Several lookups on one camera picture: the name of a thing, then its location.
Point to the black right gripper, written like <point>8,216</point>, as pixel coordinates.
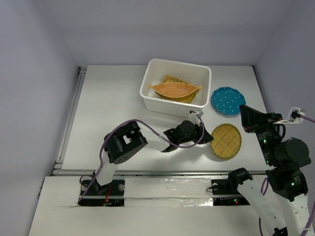
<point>247,112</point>

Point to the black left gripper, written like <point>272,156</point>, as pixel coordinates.
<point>200,130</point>

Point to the round green-rimmed bamboo plate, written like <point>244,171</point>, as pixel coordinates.
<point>227,141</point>

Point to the blue polka dot plate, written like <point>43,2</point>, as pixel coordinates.
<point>226,101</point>

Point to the green-rimmed rectangular bamboo plate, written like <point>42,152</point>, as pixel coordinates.
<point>186,99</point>

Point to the leaf-shaped woven bamboo plate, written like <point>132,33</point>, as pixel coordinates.
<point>174,89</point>

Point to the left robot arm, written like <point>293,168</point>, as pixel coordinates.
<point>128,139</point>

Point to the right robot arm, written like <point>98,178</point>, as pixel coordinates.
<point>285,178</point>

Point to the white plastic bin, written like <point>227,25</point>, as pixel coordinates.
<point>197,75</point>

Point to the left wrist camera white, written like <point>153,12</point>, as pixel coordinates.
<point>195,116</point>

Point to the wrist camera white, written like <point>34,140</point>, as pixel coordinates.
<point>294,116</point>
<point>195,116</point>

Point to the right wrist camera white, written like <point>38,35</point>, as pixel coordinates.
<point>294,116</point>

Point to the aluminium frame rail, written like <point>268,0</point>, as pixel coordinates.
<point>69,122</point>

